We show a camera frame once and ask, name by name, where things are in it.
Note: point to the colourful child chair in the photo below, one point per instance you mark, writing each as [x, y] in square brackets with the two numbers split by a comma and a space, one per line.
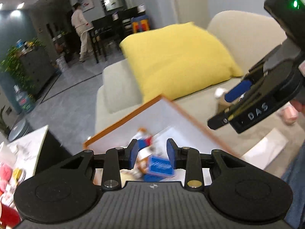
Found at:
[140, 24]

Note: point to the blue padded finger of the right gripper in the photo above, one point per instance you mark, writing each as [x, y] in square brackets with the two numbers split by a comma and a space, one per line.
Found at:
[238, 90]

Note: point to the green plant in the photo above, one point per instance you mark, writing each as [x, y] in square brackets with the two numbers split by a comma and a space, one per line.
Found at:
[12, 65]

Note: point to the person in white clothes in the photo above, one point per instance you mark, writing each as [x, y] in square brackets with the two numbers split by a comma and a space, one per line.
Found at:
[81, 26]

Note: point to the blue small box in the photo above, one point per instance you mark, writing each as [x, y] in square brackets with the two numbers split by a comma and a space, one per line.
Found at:
[158, 169]

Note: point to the white paper sheet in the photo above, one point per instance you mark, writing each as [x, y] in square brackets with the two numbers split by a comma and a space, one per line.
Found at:
[266, 150]

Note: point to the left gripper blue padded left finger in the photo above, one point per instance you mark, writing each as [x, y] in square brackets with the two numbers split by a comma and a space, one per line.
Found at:
[133, 148]

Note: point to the dark dining table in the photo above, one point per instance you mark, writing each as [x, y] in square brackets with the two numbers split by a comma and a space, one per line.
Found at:
[114, 27]

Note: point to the orange storage box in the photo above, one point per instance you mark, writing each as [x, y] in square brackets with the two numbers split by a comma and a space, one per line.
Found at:
[163, 119]

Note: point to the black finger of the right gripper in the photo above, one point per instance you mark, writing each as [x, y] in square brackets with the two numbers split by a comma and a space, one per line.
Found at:
[218, 121]

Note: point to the beige sofa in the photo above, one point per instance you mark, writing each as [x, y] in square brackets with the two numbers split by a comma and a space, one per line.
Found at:
[248, 37]

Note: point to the yellow cushion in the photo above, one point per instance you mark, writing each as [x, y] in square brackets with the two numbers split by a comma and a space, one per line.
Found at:
[177, 60]

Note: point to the dark sideboard cabinet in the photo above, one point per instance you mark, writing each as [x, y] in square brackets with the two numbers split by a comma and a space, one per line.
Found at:
[38, 68]

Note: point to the water bottle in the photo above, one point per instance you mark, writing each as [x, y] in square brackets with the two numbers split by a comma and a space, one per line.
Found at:
[23, 100]

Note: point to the operator right hand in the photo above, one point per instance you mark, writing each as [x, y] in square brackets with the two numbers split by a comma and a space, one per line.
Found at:
[298, 106]

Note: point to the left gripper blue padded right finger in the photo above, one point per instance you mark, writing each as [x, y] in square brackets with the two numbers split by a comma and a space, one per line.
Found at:
[171, 149]

